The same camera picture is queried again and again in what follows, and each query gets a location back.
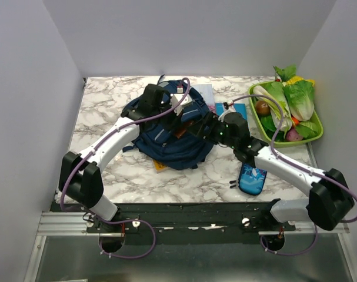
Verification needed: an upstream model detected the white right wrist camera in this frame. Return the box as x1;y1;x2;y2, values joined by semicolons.
218;100;235;122

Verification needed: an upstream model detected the brown leather wallet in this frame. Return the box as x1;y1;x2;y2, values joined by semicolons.
174;120;194;139

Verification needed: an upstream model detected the blue pencil case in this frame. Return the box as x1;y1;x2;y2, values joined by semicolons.
236;163;267;196

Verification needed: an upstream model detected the yellow paperback book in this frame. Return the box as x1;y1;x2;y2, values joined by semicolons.
152;159;169;173

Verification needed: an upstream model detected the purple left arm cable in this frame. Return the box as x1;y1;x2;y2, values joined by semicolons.
59;77;192;260

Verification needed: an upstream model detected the green plastic vegetable tray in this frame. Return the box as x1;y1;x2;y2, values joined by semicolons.
248;81;324;147

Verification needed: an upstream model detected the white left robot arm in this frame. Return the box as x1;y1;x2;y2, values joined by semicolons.
59;78;191;232

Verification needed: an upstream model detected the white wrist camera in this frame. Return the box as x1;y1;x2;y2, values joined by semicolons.
170;93;192;116
218;100;235;122

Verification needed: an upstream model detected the black binder clip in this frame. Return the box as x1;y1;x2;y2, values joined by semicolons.
229;180;239;189

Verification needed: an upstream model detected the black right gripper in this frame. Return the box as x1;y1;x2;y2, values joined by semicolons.
186;110;237;149

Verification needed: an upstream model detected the white green bok choy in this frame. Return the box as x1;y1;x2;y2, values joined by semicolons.
252;82;293;133

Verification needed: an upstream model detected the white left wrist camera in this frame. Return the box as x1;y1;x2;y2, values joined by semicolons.
170;93;192;116

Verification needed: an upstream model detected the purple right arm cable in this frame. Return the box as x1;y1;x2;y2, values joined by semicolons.
223;95;357;256

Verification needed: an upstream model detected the navy blue student backpack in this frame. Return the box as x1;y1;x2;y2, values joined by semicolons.
122;80;213;170

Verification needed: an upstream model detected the aluminium frame rail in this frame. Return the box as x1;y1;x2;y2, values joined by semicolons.
23;210;99;282

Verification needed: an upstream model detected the brown round fruit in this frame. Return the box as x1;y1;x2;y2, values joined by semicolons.
254;100;271;117

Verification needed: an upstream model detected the white book with pink roses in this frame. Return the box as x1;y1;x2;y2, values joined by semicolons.
193;84;216;113

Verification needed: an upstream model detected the black mounting rail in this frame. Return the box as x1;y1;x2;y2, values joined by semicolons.
66;202;295;247

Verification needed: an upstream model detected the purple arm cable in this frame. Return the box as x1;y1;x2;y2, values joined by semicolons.
59;77;192;260
223;95;357;256

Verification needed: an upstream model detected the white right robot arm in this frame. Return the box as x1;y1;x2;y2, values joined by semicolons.
188;112;355;231

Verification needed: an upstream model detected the teal blue hardcover book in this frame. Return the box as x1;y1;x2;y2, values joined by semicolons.
215;103;248;120

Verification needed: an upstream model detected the green lettuce head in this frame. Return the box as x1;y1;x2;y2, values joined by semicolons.
283;80;315;121

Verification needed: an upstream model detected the purple onion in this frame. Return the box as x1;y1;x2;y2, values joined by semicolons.
285;127;303;142

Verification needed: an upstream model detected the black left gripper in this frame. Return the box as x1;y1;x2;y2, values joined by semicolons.
152;99;185;133

